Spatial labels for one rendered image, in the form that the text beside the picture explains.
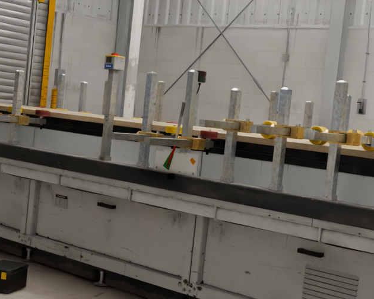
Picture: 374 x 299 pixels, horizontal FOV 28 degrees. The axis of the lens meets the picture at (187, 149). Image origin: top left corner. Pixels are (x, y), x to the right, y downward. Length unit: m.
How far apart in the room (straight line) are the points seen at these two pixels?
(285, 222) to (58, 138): 1.69
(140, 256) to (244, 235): 0.67
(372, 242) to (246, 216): 0.58
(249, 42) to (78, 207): 8.14
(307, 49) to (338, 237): 8.60
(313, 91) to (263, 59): 1.05
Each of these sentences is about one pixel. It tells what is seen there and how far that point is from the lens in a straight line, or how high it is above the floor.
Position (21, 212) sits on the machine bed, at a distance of 4.60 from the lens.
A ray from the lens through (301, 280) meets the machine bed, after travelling 3.32.
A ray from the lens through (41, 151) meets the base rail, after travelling 4.02.
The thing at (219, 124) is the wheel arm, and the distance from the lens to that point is 3.04.
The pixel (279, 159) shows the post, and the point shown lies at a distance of 3.05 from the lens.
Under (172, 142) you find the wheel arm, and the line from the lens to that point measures 3.21.
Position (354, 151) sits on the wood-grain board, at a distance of 3.12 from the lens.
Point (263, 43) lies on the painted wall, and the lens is 11.88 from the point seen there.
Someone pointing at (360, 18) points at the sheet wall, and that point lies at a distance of 11.09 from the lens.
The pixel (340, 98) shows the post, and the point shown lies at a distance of 2.93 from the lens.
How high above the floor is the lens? 0.99
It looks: 3 degrees down
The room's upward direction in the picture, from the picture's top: 6 degrees clockwise
